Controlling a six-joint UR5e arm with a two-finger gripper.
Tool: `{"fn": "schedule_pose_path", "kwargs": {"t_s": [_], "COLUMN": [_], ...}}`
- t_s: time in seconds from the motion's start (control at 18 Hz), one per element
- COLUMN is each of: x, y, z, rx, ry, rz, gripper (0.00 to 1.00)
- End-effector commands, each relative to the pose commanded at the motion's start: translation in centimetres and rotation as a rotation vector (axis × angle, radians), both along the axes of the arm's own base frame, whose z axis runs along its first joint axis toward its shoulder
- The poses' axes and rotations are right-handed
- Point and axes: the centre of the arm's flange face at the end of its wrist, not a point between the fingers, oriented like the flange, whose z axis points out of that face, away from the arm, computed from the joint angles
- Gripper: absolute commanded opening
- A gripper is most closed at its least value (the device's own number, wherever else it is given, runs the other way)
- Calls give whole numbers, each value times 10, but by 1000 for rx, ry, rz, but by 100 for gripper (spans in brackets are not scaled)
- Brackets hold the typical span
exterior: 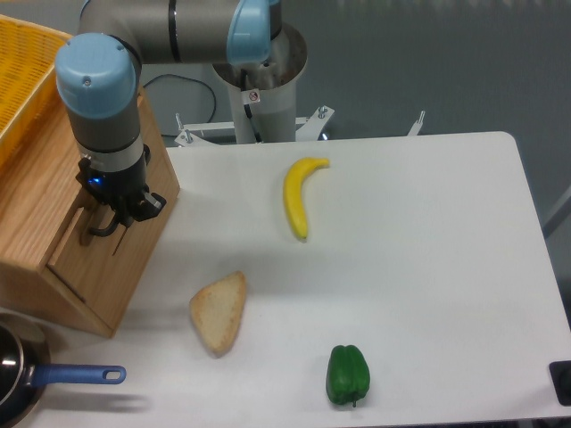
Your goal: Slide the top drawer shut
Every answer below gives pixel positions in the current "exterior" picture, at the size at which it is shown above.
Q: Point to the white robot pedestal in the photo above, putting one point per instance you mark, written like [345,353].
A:
[262,95]

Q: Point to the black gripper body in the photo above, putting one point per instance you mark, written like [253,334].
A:
[138,171]

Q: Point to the blue handled frying pan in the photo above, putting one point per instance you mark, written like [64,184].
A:
[27,368]

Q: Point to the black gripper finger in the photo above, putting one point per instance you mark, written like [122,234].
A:
[144,205]
[109,189]

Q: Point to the yellow plastic basket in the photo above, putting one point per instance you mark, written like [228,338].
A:
[28,53]

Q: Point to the wooden top drawer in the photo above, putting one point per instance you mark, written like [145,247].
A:
[97,276]

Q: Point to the yellow banana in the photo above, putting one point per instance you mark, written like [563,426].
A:
[292,193]

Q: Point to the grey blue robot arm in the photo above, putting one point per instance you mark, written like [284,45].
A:
[98,76]

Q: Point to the green bell pepper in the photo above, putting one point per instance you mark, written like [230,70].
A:
[348,377]

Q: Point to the wooden drawer cabinet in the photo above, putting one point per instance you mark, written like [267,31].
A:
[38,189]

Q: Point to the bread slice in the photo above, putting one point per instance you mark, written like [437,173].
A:
[216,312]

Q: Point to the black corner device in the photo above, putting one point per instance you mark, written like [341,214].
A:
[560,376]

